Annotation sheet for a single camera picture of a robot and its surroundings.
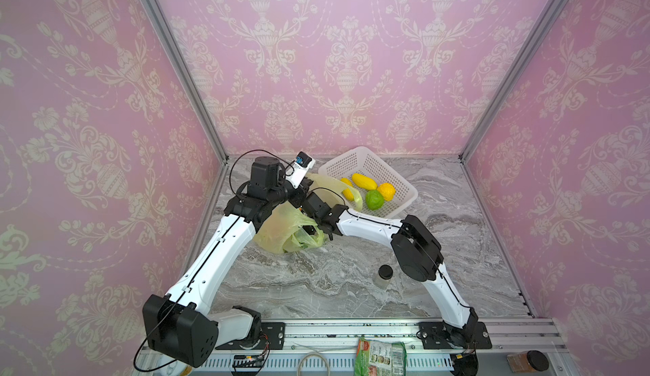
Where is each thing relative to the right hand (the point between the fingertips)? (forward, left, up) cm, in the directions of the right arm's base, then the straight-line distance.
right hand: (295, 226), depth 92 cm
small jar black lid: (-19, -29, +4) cm, 35 cm away
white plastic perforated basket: (+32, -28, 0) cm, 43 cm away
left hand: (+2, -7, +23) cm, 24 cm away
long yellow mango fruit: (+21, -28, -2) cm, 35 cm away
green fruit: (+10, -30, +1) cm, 32 cm away
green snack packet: (-40, -24, -4) cm, 47 cm away
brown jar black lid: (-43, -61, +2) cm, 74 cm away
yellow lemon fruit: (+14, -36, +1) cm, 39 cm away
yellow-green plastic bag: (-9, +2, +13) cm, 16 cm away
